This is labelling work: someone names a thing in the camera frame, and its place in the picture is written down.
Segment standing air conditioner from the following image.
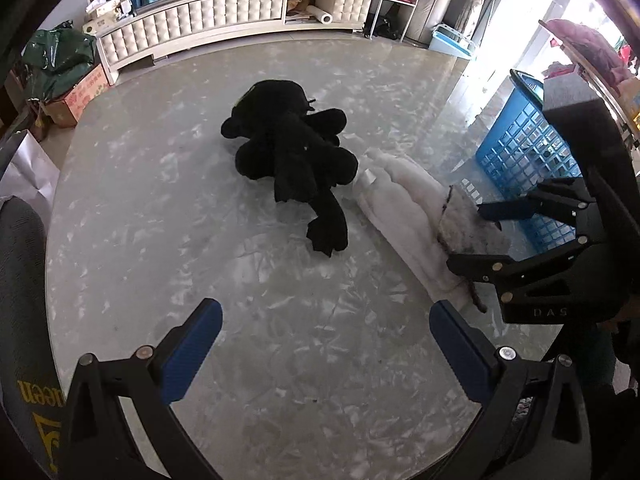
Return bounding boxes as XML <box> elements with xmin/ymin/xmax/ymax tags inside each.
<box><xmin>404</xmin><ymin>0</ymin><xmax>466</xmax><ymax>46</ymax></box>

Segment grey chair with yellow print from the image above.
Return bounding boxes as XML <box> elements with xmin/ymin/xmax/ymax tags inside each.
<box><xmin>0</xmin><ymin>195</ymin><xmax>67</xmax><ymax>480</ymax></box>

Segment white tissue box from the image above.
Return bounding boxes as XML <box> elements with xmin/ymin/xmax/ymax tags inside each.
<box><xmin>84</xmin><ymin>0</ymin><xmax>124</xmax><ymax>19</ymax></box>

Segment white tufted television cabinet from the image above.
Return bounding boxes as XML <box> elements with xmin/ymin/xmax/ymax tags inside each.
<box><xmin>94</xmin><ymin>0</ymin><xmax>376</xmax><ymax>86</ymax></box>

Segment black plush toy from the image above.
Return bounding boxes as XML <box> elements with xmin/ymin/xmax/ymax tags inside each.
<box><xmin>220</xmin><ymin>79</ymin><xmax>360</xmax><ymax>258</ymax></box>

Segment blue plastic basket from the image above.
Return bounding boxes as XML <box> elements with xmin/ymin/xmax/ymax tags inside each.
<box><xmin>473</xmin><ymin>68</ymin><xmax>589</xmax><ymax>256</ymax></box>

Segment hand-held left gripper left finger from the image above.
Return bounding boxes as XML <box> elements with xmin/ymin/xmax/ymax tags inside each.
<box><xmin>60</xmin><ymin>297</ymin><xmax>224</xmax><ymax>480</ymax></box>

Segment white paper bag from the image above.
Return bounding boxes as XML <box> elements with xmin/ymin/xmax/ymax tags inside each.
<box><xmin>0</xmin><ymin>129</ymin><xmax>61</xmax><ymax>216</ymax></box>

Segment cardboard box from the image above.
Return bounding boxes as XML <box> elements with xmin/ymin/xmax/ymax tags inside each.
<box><xmin>39</xmin><ymin>63</ymin><xmax>112</xmax><ymax>129</ymax></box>

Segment grey marbled cloth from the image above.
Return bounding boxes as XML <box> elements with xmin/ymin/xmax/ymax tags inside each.
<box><xmin>439</xmin><ymin>184</ymin><xmax>511</xmax><ymax>261</ymax></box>

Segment wooden clothes rack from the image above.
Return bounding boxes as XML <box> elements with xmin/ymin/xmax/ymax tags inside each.
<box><xmin>538</xmin><ymin>19</ymin><xmax>640</xmax><ymax>137</ymax></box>

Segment white fluffy towel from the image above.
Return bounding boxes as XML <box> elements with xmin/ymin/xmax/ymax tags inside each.
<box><xmin>353</xmin><ymin>149</ymin><xmax>489</xmax><ymax>314</ymax></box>

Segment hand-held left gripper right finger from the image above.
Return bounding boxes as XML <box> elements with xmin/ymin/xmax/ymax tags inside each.
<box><xmin>428</xmin><ymin>300</ymin><xmax>595</xmax><ymax>480</ymax></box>

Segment pink clothes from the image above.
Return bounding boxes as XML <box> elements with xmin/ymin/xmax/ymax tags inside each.
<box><xmin>543</xmin><ymin>18</ymin><xmax>634</xmax><ymax>86</ymax></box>

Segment light blue storage bin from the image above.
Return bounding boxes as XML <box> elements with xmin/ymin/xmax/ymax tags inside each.
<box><xmin>428</xmin><ymin>23</ymin><xmax>476</xmax><ymax>61</ymax></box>

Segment white paper roll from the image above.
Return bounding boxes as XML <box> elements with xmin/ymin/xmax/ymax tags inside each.
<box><xmin>305</xmin><ymin>4</ymin><xmax>334</xmax><ymax>26</ymax></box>

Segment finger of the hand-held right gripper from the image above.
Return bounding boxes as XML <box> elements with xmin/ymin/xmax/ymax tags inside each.
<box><xmin>477</xmin><ymin>177</ymin><xmax>591</xmax><ymax>234</ymax></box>
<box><xmin>446</xmin><ymin>234</ymin><xmax>601</xmax><ymax>306</ymax></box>

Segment green plastic bag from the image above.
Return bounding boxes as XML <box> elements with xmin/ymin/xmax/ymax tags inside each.
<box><xmin>22</xmin><ymin>27</ymin><xmax>99</xmax><ymax>101</ymax></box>

